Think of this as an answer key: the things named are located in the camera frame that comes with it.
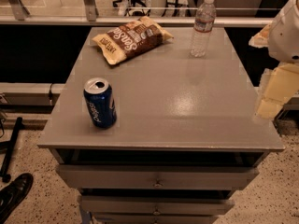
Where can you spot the blue Pepsi can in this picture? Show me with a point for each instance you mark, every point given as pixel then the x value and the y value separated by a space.
pixel 99 99

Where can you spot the clear plastic water bottle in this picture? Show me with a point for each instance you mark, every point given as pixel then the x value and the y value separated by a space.
pixel 203 25

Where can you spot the metal railing post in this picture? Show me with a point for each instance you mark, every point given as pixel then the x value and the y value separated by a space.
pixel 90 10

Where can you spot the top grey drawer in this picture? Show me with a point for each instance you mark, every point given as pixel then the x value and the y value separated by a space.
pixel 156 177

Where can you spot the grey drawer cabinet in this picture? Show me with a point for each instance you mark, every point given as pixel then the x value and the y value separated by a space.
pixel 172 110

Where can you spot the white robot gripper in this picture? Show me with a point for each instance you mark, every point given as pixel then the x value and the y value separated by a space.
pixel 285 36

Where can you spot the black leather shoe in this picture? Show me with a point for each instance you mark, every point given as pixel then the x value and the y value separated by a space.
pixel 13 194

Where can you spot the brown SunChips bag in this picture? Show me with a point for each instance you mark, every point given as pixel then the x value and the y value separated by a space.
pixel 131 39

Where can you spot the grey drawer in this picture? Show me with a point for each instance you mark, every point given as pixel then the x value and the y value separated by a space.
pixel 156 177
pixel 154 206

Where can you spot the middle grey drawer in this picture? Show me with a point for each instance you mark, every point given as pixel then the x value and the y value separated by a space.
pixel 154 206

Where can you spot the black tripod leg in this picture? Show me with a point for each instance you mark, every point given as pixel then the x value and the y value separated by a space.
pixel 7 147

